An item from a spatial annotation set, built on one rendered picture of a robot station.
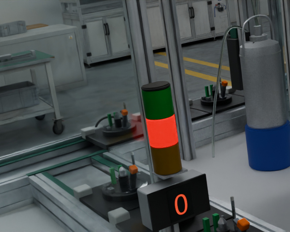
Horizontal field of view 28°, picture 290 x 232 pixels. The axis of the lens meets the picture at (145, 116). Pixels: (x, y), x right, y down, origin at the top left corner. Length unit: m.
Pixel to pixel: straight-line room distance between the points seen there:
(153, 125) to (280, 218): 0.81
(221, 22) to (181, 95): 8.71
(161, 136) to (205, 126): 1.40
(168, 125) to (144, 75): 0.10
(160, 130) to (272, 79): 1.03
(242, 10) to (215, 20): 8.49
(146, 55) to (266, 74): 1.00
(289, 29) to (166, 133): 0.41
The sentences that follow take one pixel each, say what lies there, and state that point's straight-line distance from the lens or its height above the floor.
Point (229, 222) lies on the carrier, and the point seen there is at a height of 0.97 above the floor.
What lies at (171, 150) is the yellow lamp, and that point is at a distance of 0.99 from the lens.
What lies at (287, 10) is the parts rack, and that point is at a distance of 1.26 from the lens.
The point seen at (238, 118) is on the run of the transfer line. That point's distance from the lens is 2.46.
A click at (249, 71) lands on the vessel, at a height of 1.21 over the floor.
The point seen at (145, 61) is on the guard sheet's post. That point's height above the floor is 1.46.
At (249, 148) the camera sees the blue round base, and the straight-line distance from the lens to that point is 2.05.
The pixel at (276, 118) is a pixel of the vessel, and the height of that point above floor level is 1.04.
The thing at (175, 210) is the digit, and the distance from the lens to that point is 1.02.
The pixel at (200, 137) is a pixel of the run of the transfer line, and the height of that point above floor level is 0.90.
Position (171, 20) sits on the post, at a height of 1.40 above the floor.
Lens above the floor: 1.62
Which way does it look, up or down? 15 degrees down
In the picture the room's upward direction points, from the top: 9 degrees counter-clockwise
